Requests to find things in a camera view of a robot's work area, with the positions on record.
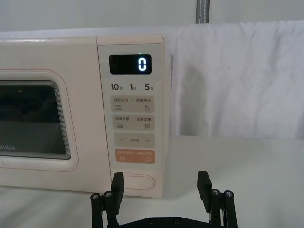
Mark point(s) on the grey striped post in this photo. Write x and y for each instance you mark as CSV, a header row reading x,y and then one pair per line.
x,y
203,10

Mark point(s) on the oven control panel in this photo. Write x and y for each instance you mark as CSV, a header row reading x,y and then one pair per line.
x,y
133,95

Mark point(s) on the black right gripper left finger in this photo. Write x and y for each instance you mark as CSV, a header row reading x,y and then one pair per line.
x,y
117,187

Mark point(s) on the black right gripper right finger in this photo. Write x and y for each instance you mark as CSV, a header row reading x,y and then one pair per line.
x,y
204,187

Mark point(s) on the crumpled white draped sheet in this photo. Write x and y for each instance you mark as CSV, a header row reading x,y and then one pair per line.
x,y
237,83

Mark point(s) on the white curtain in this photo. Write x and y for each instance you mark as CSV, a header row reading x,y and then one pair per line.
x,y
95,12

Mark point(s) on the cream microwave oven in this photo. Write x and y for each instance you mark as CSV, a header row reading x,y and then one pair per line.
x,y
83,118

